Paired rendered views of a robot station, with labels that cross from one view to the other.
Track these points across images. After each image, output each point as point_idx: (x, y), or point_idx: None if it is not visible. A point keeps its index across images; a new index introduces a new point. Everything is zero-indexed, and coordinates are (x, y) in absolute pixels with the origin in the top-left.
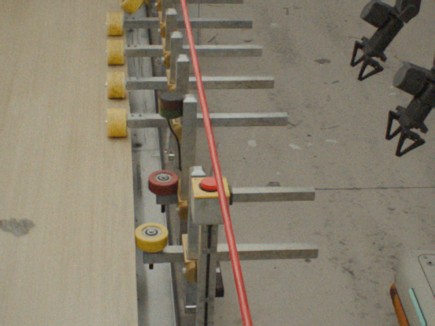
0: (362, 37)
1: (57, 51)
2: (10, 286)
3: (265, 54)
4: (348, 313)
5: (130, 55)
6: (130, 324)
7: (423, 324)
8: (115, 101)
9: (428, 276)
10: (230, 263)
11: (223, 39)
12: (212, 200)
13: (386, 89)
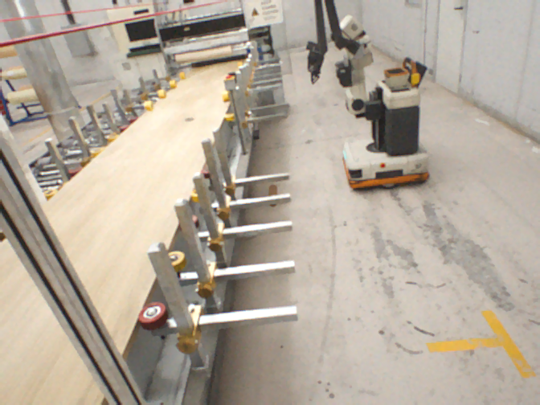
0: None
1: (214, 88)
2: (184, 129)
3: (313, 106)
4: (329, 169)
5: (236, 83)
6: None
7: (345, 157)
8: None
9: (350, 145)
10: (288, 162)
11: (298, 104)
12: (228, 80)
13: None
